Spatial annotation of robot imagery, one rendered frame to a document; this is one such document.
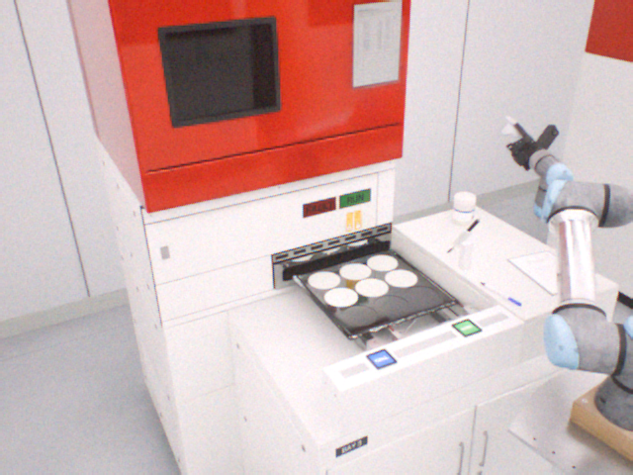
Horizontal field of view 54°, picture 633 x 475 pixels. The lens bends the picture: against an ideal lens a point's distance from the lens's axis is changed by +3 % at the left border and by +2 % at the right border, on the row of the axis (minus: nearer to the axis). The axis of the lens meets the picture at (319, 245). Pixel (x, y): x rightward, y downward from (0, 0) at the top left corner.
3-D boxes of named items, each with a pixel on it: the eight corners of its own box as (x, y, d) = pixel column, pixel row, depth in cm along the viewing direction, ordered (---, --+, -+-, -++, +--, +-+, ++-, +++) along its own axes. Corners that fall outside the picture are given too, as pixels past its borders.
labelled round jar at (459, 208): (447, 219, 213) (450, 194, 208) (464, 215, 215) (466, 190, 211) (460, 228, 207) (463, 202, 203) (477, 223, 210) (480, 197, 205)
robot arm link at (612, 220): (661, 187, 155) (607, 187, 203) (612, 183, 157) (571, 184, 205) (654, 234, 157) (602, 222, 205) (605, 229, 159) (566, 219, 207)
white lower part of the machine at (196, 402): (146, 394, 279) (114, 235, 240) (309, 338, 312) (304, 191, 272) (193, 516, 224) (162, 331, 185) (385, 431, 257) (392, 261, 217)
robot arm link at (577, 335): (629, 361, 131) (608, 173, 162) (552, 350, 133) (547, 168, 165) (612, 386, 140) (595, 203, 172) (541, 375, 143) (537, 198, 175)
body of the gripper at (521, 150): (503, 144, 214) (520, 160, 204) (526, 129, 212) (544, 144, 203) (512, 159, 218) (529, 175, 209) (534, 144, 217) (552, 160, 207)
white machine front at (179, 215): (160, 325, 187) (139, 205, 167) (387, 257, 219) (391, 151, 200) (163, 331, 184) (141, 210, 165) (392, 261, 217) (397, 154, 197)
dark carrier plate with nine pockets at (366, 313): (297, 277, 195) (297, 275, 194) (388, 250, 208) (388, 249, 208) (351, 335, 168) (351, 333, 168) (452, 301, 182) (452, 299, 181)
